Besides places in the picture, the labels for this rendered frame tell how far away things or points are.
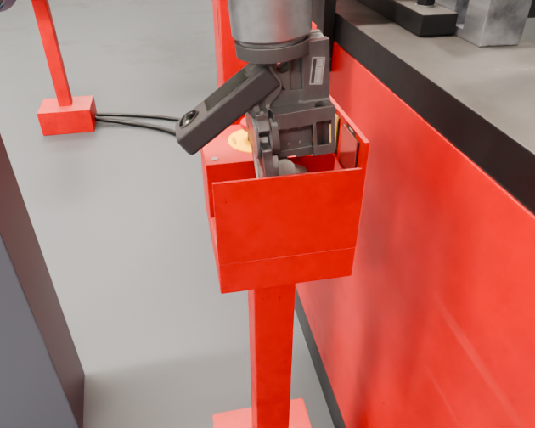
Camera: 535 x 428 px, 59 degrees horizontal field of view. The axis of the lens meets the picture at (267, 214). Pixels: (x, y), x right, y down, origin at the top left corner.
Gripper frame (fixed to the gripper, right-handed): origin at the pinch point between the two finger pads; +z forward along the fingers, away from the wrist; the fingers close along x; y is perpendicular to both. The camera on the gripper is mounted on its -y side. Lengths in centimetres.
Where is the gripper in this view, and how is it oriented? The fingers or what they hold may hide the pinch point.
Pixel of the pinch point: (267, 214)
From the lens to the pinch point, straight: 56.2
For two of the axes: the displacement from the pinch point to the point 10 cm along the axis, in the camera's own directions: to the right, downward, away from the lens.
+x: -2.0, -5.6, 8.0
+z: 0.8, 8.1, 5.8
